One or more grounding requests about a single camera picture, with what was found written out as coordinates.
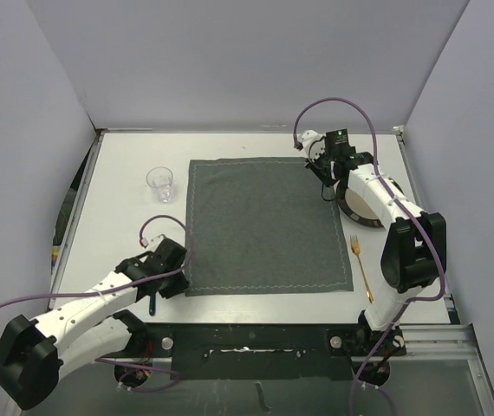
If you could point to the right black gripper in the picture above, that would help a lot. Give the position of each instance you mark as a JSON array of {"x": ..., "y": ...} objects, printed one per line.
[{"x": 314, "y": 166}]

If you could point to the grey cloth placemat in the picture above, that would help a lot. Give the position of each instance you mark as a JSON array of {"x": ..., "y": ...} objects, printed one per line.
[{"x": 263, "y": 226}]

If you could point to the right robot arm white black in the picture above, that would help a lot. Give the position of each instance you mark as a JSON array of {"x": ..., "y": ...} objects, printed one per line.
[{"x": 415, "y": 246}]

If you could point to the clear drinking glass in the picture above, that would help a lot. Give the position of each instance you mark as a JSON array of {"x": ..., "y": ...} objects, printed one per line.
[{"x": 160, "y": 181}]

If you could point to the gold spoon green handle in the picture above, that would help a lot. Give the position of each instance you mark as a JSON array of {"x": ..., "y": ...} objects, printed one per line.
[{"x": 152, "y": 307}]

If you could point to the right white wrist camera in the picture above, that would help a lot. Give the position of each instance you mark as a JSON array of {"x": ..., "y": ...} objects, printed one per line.
[{"x": 312, "y": 144}]

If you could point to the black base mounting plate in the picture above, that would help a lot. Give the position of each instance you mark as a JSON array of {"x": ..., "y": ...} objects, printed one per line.
[{"x": 280, "y": 365}]

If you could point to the gold fork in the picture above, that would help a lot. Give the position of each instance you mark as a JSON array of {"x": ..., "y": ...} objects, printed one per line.
[{"x": 356, "y": 249}]

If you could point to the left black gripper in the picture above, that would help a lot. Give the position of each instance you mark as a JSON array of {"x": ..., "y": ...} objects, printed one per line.
[{"x": 179, "y": 286}]

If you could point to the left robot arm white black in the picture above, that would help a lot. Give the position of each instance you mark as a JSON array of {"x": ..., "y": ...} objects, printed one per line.
[{"x": 35, "y": 354}]

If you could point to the aluminium frame rail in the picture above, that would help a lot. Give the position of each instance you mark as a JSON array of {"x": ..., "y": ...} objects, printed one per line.
[{"x": 437, "y": 342}]

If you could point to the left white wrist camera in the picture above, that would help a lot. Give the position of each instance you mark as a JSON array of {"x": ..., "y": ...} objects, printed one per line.
[{"x": 153, "y": 242}]

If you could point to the dark rimmed dinner plate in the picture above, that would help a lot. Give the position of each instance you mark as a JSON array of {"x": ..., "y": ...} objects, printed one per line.
[{"x": 355, "y": 208}]

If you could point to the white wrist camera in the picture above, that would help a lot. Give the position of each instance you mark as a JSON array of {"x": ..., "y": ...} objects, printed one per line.
[
  {"x": 312, "y": 144},
  {"x": 153, "y": 242}
]

